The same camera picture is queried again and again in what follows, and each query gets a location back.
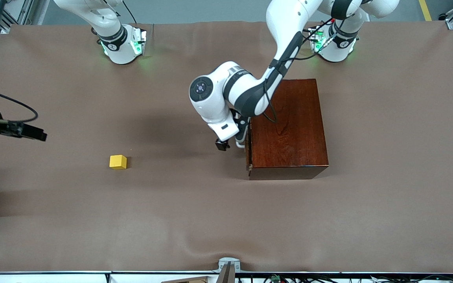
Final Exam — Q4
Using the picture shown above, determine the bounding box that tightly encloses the yellow cube block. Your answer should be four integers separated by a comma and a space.
109, 154, 127, 170

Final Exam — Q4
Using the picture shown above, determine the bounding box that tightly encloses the grey metal camera bracket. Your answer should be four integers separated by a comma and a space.
212, 257, 241, 283

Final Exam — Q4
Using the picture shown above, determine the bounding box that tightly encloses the light wood drawer white handle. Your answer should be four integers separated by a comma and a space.
245, 118, 254, 176

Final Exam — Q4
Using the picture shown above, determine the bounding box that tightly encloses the white table edge rail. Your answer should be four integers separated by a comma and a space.
0, 270, 453, 283

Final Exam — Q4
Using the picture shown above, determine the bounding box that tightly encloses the brown cardboard piece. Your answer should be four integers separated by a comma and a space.
160, 276, 211, 283

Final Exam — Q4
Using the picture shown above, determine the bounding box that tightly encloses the brown table cloth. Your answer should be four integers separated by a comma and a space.
0, 22, 453, 274

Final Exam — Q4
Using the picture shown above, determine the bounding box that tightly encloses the dark brown wooden cabinet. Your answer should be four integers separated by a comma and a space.
247, 79, 329, 180

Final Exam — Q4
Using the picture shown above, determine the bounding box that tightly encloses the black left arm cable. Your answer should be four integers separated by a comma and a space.
262, 18, 335, 123

